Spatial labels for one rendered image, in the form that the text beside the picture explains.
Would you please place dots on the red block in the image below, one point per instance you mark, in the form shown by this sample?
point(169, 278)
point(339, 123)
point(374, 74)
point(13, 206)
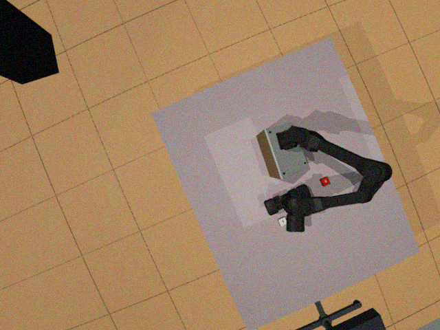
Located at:
point(324, 181)

